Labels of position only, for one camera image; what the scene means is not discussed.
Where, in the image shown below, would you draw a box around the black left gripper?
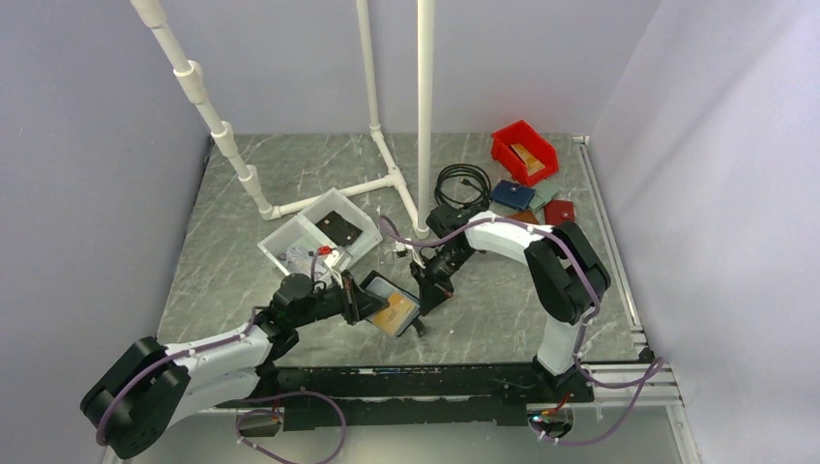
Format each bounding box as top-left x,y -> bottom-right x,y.
292,269 -> 388,328

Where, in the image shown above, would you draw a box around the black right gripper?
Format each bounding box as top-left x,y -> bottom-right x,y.
410,245 -> 477,316

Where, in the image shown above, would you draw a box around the black leather card holder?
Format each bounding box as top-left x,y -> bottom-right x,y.
363,271 -> 425,338

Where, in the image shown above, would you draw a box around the gold VIP card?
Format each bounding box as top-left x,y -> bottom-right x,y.
368,292 -> 419,337

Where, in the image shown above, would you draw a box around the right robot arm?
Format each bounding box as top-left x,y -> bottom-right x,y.
410,205 -> 611,401

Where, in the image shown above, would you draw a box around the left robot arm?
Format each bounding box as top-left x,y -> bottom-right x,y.
79,272 -> 388,459

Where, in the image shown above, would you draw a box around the cards in tray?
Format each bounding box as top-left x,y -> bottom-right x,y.
278,243 -> 319,275

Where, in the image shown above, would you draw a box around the brown leather card holder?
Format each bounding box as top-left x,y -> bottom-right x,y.
510,210 -> 541,225

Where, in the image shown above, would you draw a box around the blue leather card holder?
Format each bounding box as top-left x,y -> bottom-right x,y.
489,180 -> 536,212

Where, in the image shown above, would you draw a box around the red leather card holder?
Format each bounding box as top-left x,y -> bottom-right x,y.
543,199 -> 576,226

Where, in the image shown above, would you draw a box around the mint green card holder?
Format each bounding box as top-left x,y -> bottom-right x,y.
528,180 -> 561,212

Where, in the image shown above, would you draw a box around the gold card in bin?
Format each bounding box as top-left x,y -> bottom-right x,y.
511,143 -> 545,176

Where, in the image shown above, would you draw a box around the white plastic divided tray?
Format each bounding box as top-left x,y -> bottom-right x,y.
257,188 -> 382,282

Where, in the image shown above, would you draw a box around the red plastic bin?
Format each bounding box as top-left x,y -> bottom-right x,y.
491,120 -> 559,187

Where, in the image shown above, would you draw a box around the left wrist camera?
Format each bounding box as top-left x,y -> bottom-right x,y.
316,246 -> 352,274

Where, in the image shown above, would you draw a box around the black coiled cable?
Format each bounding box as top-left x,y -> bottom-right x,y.
434,163 -> 493,213

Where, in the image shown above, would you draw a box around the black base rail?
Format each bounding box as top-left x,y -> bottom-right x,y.
219,362 -> 595,431

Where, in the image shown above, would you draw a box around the white PVC pipe frame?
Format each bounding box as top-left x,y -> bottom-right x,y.
132,1 -> 424,233

